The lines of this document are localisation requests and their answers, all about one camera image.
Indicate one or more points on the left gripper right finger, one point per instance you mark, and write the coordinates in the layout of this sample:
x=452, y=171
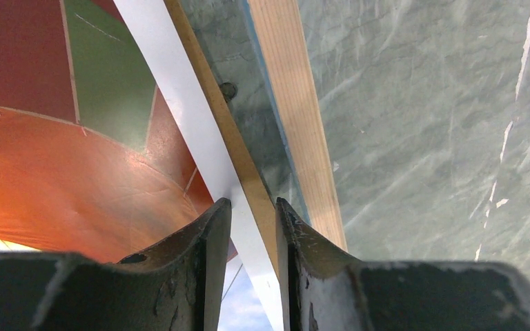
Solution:
x=325, y=288

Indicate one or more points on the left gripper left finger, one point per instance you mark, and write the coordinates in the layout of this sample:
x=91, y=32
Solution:
x=174, y=284

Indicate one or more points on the brown frame backing board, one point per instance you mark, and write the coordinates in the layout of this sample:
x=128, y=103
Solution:
x=258, y=198

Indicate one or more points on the hot air balloon photo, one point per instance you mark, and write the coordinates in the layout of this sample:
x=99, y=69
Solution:
x=107, y=142

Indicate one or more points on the wooden picture frame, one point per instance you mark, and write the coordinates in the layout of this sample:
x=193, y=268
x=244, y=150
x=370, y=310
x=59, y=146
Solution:
x=406, y=123

